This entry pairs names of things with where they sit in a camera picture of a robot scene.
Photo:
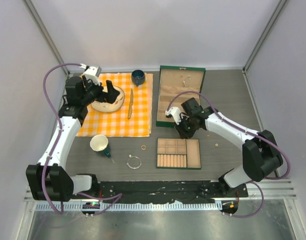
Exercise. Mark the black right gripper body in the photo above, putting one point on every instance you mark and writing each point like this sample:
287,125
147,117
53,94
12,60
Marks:
187,127

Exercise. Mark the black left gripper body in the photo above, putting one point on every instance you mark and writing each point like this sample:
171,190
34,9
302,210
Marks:
93,92

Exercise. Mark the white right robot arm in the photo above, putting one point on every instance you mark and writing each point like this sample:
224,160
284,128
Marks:
260,156

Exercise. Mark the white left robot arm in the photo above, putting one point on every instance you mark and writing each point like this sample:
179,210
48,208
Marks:
48,179

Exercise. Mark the green jewelry tray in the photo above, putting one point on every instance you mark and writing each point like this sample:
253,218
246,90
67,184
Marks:
178,154

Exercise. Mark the green jewelry box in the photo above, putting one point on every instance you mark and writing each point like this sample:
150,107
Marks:
172,90

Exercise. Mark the floral ceramic plate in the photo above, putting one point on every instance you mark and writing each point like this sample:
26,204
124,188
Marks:
104,107

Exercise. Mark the gold table knife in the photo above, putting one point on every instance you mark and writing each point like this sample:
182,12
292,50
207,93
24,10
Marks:
130,104

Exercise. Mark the orange checkered cloth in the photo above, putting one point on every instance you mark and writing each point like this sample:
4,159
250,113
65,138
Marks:
116,124

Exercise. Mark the dark blue cup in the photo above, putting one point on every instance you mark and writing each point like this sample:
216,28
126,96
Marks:
138,77

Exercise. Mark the silver hook in lid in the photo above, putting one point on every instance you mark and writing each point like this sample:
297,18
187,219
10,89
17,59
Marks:
186,81

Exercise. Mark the white green paper cup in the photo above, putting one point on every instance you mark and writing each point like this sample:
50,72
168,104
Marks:
100,145

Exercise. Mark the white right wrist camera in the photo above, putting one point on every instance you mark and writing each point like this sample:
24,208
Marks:
175,113

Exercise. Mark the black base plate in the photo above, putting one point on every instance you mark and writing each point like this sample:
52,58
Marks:
162,192

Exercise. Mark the white slotted cable duct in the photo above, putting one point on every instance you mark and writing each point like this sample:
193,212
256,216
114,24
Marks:
83,205

